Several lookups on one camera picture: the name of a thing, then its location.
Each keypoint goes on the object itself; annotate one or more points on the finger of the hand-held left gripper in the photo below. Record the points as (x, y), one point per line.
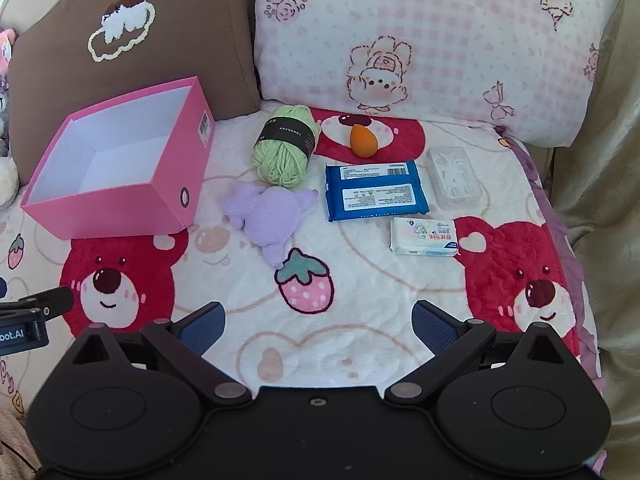
(47, 302)

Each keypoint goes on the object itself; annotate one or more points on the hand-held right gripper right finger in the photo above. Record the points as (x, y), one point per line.
(435, 330)

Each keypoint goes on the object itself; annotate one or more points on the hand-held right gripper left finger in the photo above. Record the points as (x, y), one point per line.
(202, 330)

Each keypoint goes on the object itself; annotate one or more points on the white tissue pack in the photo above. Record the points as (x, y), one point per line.
(422, 237)

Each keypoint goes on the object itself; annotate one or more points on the pink cardboard box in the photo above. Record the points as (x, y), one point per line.
(125, 215)

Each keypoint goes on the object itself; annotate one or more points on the purple plush toy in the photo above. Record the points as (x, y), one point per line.
(265, 215)

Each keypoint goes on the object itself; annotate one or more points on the green yarn ball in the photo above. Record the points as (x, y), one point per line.
(280, 165)

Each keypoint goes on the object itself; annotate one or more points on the orange makeup sponge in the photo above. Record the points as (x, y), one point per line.
(362, 142)

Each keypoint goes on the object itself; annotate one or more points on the bear printed blanket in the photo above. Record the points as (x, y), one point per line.
(380, 280)

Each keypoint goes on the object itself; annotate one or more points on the beige fuzzy cloth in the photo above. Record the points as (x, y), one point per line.
(12, 440)

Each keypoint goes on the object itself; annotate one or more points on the grey bunny plush toy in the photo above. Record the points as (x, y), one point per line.
(7, 180)

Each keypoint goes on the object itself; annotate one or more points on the blue wet wipes pack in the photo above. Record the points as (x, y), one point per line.
(375, 195)

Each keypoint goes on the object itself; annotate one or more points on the clear cotton swab box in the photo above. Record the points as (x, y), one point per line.
(452, 177)

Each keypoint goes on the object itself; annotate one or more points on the beige satin bedsheet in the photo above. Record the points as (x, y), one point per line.
(610, 185)

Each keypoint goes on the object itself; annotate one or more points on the pink checkered bunny pillow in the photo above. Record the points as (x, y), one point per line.
(450, 35)

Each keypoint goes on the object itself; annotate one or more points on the brown embroidered pillow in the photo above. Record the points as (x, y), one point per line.
(200, 20)

